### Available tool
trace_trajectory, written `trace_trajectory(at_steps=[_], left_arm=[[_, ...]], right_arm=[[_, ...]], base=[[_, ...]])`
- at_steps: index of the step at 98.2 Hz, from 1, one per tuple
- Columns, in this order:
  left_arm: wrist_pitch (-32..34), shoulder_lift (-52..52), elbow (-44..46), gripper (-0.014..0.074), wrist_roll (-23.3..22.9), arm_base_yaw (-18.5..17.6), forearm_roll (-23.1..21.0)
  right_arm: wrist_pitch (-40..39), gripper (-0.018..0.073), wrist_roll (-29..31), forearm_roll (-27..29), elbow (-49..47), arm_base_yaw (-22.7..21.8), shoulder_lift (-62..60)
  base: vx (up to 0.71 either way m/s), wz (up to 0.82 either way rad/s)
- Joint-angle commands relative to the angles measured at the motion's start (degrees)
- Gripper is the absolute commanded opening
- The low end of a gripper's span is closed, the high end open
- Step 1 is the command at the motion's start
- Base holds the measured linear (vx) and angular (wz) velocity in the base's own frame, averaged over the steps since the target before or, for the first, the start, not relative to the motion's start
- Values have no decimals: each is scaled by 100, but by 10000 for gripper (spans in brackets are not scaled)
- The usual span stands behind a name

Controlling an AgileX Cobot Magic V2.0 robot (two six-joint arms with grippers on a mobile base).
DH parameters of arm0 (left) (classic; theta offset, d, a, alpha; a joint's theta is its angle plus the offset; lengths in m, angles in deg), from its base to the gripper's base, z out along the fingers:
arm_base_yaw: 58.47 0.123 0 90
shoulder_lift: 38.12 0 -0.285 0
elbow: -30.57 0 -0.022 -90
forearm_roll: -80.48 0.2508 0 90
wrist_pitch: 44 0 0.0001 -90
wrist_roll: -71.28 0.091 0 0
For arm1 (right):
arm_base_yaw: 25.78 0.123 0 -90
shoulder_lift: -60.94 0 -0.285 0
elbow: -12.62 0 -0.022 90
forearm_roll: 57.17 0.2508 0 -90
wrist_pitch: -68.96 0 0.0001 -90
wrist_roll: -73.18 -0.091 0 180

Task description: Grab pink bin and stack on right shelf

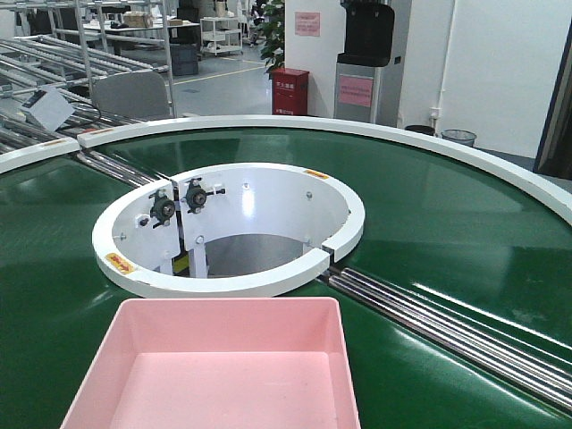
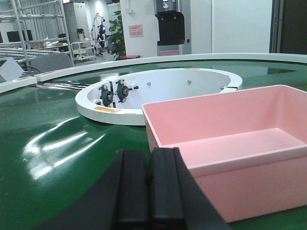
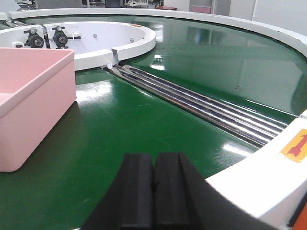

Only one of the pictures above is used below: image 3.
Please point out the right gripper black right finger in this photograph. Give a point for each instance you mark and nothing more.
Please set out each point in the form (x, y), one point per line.
(183, 200)

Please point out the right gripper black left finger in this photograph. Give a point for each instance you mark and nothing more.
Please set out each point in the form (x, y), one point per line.
(128, 203)

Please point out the green conveyor belt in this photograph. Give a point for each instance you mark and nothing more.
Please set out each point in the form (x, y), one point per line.
(168, 95)

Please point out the red arrow warning sticker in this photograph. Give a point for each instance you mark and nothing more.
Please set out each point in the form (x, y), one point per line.
(296, 149)

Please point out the pink plastic bin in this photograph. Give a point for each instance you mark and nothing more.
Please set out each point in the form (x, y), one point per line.
(37, 87)

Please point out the steel conveyor rollers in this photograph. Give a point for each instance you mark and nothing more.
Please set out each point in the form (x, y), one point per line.
(241, 122)

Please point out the white outer conveyor rim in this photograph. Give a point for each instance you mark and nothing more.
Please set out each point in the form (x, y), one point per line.
(239, 28)

